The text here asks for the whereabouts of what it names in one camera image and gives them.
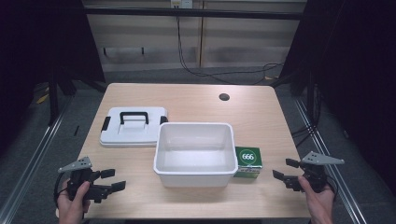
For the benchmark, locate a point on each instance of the green cardboard box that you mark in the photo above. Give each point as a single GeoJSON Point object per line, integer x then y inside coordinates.
{"type": "Point", "coordinates": [248, 160]}

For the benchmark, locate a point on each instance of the white wall power outlet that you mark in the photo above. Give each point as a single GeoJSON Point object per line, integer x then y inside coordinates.
{"type": "Point", "coordinates": [181, 3]}

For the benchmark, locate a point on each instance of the person's left hand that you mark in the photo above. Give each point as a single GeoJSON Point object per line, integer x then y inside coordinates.
{"type": "Point", "coordinates": [72, 208]}

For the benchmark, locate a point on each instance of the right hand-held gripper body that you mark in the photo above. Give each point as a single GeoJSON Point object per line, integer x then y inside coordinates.
{"type": "Point", "coordinates": [315, 174]}

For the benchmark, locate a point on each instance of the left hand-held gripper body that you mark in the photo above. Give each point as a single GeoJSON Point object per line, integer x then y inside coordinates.
{"type": "Point", "coordinates": [81, 178]}

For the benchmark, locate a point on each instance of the black horizontal frame bar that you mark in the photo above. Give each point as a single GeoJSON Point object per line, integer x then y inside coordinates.
{"type": "Point", "coordinates": [193, 13]}

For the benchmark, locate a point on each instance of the metal floor rail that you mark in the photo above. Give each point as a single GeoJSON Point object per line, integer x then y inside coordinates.
{"type": "Point", "coordinates": [330, 149]}
{"type": "Point", "coordinates": [34, 155]}

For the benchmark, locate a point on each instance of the person's right hand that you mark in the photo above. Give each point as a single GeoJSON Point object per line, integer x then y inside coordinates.
{"type": "Point", "coordinates": [318, 202]}

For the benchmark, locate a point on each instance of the black curtain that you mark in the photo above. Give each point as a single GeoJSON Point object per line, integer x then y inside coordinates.
{"type": "Point", "coordinates": [40, 46]}
{"type": "Point", "coordinates": [355, 77]}

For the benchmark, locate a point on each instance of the small black stick on floor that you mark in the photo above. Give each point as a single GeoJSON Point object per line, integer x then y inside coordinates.
{"type": "Point", "coordinates": [76, 130]}

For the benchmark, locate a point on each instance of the yellow floor marker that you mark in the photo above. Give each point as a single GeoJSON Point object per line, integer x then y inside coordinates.
{"type": "Point", "coordinates": [42, 98]}

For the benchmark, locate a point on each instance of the white plastic storage box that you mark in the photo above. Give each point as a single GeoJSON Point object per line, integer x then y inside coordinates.
{"type": "Point", "coordinates": [195, 152]}

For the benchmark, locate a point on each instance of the black stand leg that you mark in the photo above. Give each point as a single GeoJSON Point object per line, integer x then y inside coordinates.
{"type": "Point", "coordinates": [53, 96]}

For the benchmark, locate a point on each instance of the dark round table grommet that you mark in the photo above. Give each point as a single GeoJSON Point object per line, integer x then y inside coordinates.
{"type": "Point", "coordinates": [224, 96]}

